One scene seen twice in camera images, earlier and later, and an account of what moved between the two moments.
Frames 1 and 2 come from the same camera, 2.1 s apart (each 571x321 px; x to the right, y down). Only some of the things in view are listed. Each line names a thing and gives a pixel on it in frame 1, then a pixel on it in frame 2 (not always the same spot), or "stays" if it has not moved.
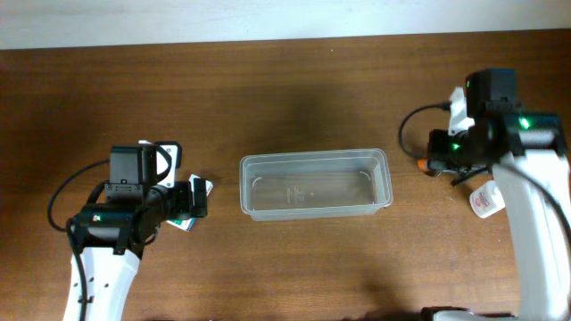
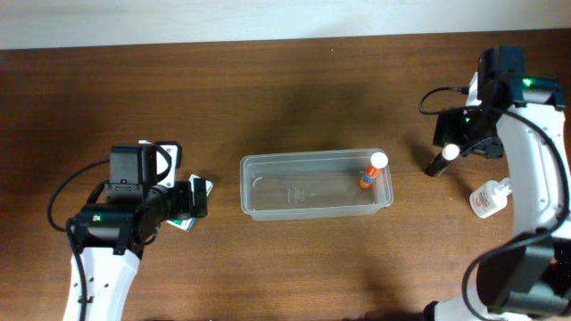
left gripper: x=182 y=191 stays
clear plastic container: x=314 y=184 stays
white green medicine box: x=187 y=224 stays
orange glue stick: x=422 y=164 -> x=377 y=161
